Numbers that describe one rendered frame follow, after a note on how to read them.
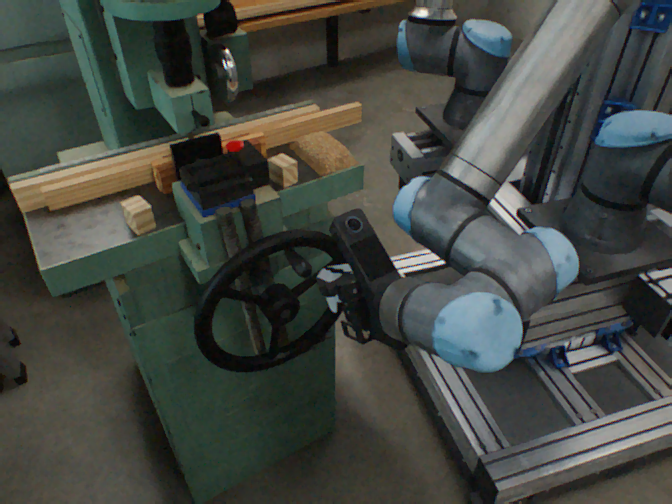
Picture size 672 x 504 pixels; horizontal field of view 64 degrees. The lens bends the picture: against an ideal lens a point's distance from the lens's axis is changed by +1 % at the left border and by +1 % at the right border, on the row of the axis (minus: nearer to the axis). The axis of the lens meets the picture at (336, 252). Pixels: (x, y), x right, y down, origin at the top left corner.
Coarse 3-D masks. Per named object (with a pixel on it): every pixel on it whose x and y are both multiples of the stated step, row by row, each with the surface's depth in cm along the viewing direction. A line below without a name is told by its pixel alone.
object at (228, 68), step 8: (216, 40) 108; (216, 48) 106; (224, 48) 106; (216, 56) 107; (224, 56) 105; (232, 56) 106; (216, 64) 109; (224, 64) 105; (232, 64) 106; (216, 72) 109; (224, 72) 106; (232, 72) 106; (216, 80) 111; (224, 80) 108; (232, 80) 106; (216, 88) 114; (224, 88) 110; (232, 88) 108; (224, 96) 111; (232, 96) 109
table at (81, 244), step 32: (128, 192) 98; (160, 192) 98; (288, 192) 99; (320, 192) 104; (32, 224) 91; (64, 224) 91; (96, 224) 91; (160, 224) 91; (64, 256) 84; (96, 256) 86; (128, 256) 89; (160, 256) 92; (192, 256) 89; (64, 288) 86
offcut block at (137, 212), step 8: (128, 200) 88; (136, 200) 88; (144, 200) 88; (128, 208) 86; (136, 208) 86; (144, 208) 87; (128, 216) 88; (136, 216) 86; (144, 216) 87; (152, 216) 88; (128, 224) 90; (136, 224) 87; (144, 224) 88; (152, 224) 89; (136, 232) 88; (144, 232) 89
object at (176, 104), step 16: (160, 80) 95; (160, 96) 95; (176, 96) 90; (192, 96) 91; (208, 96) 93; (160, 112) 100; (176, 112) 91; (208, 112) 95; (176, 128) 94; (192, 128) 95
